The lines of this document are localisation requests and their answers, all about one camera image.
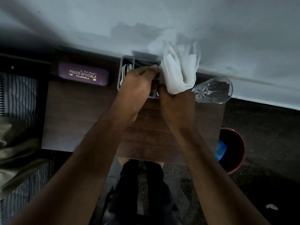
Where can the person's right hand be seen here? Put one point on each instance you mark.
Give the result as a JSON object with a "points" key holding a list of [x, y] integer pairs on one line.
{"points": [[179, 110]]}

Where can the person's left hand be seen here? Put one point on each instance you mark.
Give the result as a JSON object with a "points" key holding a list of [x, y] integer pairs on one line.
{"points": [[134, 91]]}

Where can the person's left fingers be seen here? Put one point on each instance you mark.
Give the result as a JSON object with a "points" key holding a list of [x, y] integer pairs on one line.
{"points": [[150, 70]]}

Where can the person's right fingers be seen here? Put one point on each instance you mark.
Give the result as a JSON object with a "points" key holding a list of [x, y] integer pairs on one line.
{"points": [[164, 92]]}

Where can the white paper napkin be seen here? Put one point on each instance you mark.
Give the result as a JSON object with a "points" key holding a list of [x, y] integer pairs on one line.
{"points": [[180, 67]]}

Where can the person's left forearm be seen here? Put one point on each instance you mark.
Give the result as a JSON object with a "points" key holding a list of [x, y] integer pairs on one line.
{"points": [[82, 166]]}

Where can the person's right forearm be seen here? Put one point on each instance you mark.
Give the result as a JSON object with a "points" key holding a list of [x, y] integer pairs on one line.
{"points": [[211, 175]]}

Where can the white items in organizer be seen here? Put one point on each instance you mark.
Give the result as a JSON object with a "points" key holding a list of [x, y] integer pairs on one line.
{"points": [[124, 70]]}

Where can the grey compartment organizer box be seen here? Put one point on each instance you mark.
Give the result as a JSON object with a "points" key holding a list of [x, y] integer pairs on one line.
{"points": [[126, 59]]}

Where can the clear stemmed glass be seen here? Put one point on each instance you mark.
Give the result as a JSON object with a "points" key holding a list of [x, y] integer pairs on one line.
{"points": [[215, 91]]}

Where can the purple spectacle case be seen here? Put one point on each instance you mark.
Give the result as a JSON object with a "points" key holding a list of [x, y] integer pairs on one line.
{"points": [[83, 74]]}

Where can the blue plastic bag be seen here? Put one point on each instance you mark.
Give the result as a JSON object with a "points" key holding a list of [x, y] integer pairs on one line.
{"points": [[221, 149]]}

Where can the red bucket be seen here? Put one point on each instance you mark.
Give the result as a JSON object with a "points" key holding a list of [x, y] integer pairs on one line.
{"points": [[232, 152]]}

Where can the person's black trousers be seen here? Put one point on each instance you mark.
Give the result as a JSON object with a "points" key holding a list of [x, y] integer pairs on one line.
{"points": [[131, 189]]}

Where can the striped mattress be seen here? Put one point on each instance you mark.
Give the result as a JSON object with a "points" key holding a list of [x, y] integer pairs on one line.
{"points": [[21, 96]]}

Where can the olive cloth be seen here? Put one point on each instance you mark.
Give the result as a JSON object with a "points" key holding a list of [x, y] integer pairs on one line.
{"points": [[18, 149]]}

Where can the white paper scrap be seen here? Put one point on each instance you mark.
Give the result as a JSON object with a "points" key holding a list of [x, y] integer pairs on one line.
{"points": [[271, 206]]}

